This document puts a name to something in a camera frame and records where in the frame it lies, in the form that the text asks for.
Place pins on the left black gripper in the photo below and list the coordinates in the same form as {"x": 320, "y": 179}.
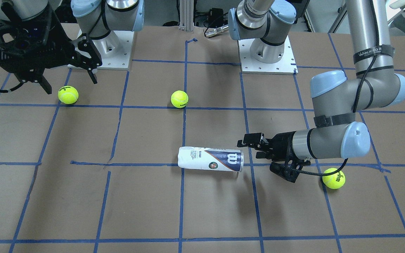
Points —
{"x": 282, "y": 143}

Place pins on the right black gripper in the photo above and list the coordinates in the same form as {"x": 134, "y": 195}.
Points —
{"x": 63, "y": 52}

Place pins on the clear Wilson tennis ball can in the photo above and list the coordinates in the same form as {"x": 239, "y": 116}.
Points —
{"x": 212, "y": 159}

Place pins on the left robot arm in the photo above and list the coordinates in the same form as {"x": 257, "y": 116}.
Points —
{"x": 336, "y": 99}

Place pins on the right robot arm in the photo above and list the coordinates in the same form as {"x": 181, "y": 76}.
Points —
{"x": 95, "y": 17}

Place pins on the tennis ball near left gripper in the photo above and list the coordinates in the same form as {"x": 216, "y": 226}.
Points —
{"x": 334, "y": 181}

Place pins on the tennis ball centre front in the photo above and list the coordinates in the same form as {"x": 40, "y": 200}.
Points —
{"x": 179, "y": 99}

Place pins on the silver metal cylinder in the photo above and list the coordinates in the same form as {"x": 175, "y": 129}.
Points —
{"x": 216, "y": 31}

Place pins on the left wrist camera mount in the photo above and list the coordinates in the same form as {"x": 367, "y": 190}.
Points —
{"x": 290, "y": 170}

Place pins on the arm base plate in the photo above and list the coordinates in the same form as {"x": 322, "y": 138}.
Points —
{"x": 115, "y": 49}
{"x": 257, "y": 57}

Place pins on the aluminium frame post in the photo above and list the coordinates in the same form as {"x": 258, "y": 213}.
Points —
{"x": 186, "y": 15}

